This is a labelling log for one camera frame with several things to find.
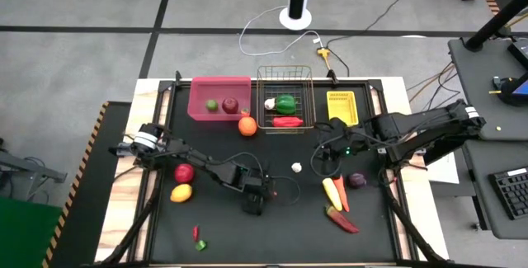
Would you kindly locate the purple onion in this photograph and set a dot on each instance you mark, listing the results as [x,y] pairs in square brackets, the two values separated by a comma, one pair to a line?
[357,180]

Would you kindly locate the green floor mat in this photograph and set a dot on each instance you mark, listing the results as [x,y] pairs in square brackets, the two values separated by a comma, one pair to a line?
[24,235]

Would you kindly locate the dark red apple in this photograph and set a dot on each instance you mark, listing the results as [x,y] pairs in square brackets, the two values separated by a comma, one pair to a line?
[230,105]

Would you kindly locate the black desk pole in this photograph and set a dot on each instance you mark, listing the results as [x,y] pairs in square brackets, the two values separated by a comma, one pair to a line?
[495,22]

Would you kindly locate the green bell pepper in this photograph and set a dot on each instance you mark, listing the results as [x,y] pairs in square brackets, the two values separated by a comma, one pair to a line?
[286,104]

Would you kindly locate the black laptop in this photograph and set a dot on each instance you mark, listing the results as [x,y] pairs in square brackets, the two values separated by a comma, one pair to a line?
[520,53]

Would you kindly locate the hazard-striped black floor mat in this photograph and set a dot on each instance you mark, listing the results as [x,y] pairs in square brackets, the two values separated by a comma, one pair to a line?
[82,218]

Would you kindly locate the long bright red pepper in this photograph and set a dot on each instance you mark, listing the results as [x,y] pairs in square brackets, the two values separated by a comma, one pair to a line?
[287,122]

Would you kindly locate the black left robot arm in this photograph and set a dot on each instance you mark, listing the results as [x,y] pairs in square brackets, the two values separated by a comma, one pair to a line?
[194,158]

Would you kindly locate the yellow power plug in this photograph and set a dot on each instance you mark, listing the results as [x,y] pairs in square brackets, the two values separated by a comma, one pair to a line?
[323,53]

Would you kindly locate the small green pepper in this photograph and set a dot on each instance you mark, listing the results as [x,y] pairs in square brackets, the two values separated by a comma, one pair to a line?
[201,245]

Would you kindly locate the blue lit screen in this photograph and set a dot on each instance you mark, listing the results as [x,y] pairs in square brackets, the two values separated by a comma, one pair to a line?
[523,87]

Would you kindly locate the yellow plastic basket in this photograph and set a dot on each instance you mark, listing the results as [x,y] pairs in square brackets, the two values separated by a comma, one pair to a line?
[344,105]

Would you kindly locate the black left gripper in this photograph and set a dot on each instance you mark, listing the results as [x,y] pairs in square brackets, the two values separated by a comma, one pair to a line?
[257,183]

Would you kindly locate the white garlic bulb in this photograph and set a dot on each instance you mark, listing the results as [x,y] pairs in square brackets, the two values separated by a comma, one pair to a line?
[269,103]
[296,167]

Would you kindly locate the large red tomato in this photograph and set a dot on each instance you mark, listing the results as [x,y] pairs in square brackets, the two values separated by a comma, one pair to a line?
[184,173]

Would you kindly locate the white paper sheet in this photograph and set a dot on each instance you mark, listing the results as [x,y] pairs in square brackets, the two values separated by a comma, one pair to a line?
[445,173]

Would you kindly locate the green lime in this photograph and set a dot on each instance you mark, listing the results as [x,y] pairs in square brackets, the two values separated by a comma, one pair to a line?
[211,104]

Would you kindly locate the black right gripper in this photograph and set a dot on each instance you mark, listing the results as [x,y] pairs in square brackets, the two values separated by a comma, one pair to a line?
[346,140]

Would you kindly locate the black keyboard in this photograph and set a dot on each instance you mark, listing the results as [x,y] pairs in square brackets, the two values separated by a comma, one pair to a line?
[511,194]

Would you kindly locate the yellow corn cob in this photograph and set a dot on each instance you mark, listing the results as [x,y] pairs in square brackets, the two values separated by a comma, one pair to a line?
[332,194]

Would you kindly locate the orange fruit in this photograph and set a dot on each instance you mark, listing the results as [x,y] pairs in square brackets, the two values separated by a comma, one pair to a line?
[247,126]

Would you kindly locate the grey metal stand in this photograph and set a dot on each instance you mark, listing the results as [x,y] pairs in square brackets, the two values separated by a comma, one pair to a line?
[33,170]

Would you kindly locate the black table clamp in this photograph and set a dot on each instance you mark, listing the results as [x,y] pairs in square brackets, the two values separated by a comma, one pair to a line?
[332,76]
[178,77]

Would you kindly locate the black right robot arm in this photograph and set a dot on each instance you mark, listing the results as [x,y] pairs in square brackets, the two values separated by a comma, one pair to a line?
[425,130]

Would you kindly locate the yellow lemon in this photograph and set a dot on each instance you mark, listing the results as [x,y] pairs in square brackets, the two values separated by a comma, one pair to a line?
[181,193]

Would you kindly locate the orange carrot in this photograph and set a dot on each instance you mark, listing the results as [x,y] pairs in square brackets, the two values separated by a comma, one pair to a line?
[343,196]

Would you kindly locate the small red tomato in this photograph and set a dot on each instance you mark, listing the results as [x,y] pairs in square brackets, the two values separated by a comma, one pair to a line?
[245,112]

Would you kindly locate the pink plastic basket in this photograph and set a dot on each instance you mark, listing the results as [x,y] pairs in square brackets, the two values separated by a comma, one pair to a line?
[198,90]

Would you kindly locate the grey desk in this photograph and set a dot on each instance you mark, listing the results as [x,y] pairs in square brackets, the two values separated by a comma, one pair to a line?
[478,202]
[478,95]

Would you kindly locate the black desk device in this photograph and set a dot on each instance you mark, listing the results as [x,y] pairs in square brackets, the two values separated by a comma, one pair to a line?
[509,90]

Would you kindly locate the black metal table frame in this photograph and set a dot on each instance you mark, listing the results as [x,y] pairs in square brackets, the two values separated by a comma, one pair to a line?
[146,235]

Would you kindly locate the long dark red pepper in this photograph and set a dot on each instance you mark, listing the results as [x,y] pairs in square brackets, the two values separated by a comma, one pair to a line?
[342,221]

